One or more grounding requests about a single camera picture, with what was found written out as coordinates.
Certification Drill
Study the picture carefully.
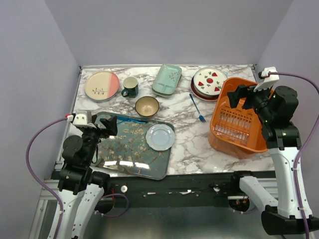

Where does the pale green cup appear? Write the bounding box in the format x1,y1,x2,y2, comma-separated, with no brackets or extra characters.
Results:
91,158,101,167

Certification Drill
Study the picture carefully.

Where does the blue metallic spoon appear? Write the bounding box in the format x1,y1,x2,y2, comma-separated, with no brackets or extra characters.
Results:
117,117,148,125

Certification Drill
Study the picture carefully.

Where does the mint rectangular dish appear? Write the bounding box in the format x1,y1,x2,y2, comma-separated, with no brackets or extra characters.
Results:
152,74,181,98
152,64,182,95

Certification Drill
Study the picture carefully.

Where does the red rimmed cream plate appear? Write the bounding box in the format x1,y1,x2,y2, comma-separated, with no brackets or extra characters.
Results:
190,79,222,102

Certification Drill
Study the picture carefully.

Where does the lower mint rectangular dish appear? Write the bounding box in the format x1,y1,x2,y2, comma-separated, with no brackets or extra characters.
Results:
152,74,181,98

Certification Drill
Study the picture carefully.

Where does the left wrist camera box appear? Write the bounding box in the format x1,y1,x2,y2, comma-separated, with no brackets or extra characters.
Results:
72,110,92,126

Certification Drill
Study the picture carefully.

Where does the blue plastic fork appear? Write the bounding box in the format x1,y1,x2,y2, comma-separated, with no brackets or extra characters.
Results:
189,94,206,122

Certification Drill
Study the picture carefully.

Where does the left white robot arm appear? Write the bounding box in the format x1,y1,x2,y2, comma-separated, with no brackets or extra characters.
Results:
48,113,118,239

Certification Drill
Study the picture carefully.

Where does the white strawberry pattern plate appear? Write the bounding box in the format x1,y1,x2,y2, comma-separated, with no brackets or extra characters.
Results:
192,67,227,97

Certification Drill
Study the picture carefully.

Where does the pink and cream plate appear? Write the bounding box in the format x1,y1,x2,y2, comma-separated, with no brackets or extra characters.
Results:
84,71,120,102

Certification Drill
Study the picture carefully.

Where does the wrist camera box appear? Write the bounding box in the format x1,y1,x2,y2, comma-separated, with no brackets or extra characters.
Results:
72,110,92,126
253,67,280,92

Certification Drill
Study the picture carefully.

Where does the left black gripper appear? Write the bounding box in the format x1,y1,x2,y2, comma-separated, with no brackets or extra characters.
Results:
82,114,118,164

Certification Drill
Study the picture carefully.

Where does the brown cream bowl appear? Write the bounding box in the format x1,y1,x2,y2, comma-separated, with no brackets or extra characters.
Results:
135,96,160,118

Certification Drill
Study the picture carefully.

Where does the light blue scalloped plate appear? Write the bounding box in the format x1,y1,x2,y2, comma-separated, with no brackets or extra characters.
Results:
146,124,175,151

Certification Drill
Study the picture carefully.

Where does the dark green mug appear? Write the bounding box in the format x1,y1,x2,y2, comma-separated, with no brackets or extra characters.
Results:
121,77,139,98

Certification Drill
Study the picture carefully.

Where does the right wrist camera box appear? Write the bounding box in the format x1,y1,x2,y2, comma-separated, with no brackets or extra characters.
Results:
253,67,280,92

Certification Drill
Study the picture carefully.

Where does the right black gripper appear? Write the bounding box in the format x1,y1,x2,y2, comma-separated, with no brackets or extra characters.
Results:
227,80,275,121

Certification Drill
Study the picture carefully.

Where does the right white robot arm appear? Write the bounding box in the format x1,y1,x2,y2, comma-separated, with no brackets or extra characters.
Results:
227,85,319,238

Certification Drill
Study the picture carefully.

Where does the orange plastic bin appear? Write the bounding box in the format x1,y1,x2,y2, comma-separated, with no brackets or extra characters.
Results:
208,77,267,159

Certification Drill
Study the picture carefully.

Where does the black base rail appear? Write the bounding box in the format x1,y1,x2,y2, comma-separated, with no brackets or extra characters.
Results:
95,173,246,212

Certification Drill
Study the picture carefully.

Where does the floral blossom tray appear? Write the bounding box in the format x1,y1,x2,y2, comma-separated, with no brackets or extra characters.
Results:
93,112,174,180

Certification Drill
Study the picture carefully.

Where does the upper mint rectangular dish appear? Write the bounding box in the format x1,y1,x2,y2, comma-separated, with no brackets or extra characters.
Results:
152,64,182,95

